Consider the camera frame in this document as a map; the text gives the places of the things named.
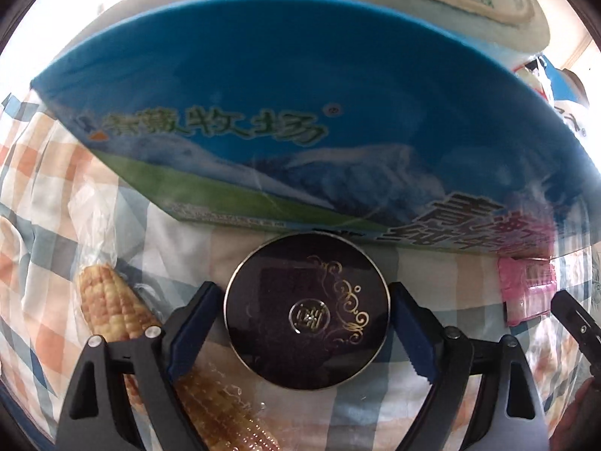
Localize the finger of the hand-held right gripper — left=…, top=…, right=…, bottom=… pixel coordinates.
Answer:
left=550, top=290, right=601, bottom=379

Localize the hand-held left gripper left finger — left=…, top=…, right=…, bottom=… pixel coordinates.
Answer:
left=55, top=281, right=221, bottom=451

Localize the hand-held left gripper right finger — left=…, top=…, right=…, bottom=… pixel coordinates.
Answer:
left=390, top=282, right=550, bottom=451

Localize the round black compact case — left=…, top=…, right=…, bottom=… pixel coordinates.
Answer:
left=223, top=234, right=391, bottom=392

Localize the blue cardboard box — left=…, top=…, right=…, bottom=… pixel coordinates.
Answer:
left=30, top=0, right=601, bottom=260

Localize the pink wipes packet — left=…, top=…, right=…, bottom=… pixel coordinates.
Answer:
left=498, top=257, right=557, bottom=325

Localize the corn cob in plastic wrap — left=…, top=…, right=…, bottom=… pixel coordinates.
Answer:
left=68, top=181, right=282, bottom=451

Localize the checked tablecloth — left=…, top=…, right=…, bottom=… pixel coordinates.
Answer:
left=0, top=89, right=601, bottom=451

